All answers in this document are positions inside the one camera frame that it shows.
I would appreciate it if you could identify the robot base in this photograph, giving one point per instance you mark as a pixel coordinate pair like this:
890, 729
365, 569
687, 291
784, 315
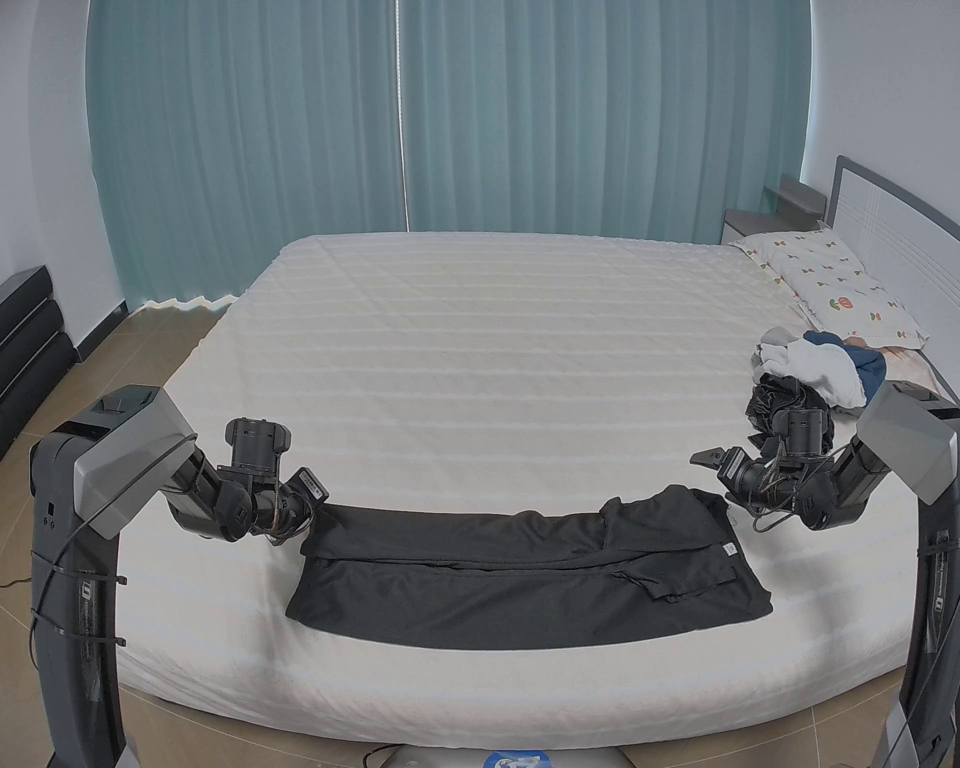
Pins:
450, 757

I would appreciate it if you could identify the blue-green curtain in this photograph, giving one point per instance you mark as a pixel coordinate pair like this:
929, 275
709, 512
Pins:
600, 112
240, 150

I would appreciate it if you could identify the bed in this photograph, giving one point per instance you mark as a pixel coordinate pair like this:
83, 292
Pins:
487, 360

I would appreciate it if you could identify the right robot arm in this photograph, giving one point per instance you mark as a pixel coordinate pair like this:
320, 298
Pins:
907, 435

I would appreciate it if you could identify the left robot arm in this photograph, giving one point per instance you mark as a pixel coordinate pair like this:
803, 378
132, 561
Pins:
112, 450

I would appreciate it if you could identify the white printed pillow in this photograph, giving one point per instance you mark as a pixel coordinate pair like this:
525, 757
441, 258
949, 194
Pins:
832, 289

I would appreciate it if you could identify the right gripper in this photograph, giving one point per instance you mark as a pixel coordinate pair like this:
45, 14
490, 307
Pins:
739, 472

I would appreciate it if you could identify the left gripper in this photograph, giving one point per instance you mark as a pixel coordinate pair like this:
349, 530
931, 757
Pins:
306, 499

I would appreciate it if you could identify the grey bedside table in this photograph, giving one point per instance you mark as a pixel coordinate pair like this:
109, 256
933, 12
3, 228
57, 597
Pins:
776, 214

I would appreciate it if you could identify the shiny black garment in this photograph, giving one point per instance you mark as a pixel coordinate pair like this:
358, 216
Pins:
765, 401

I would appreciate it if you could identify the pile of clothes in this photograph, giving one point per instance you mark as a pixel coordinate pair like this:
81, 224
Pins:
825, 371

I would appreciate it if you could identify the black T-shirt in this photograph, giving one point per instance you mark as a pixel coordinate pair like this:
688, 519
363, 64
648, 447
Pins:
525, 600

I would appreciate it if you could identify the black chest of drawers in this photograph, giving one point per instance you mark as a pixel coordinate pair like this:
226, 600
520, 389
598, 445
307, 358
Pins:
34, 337

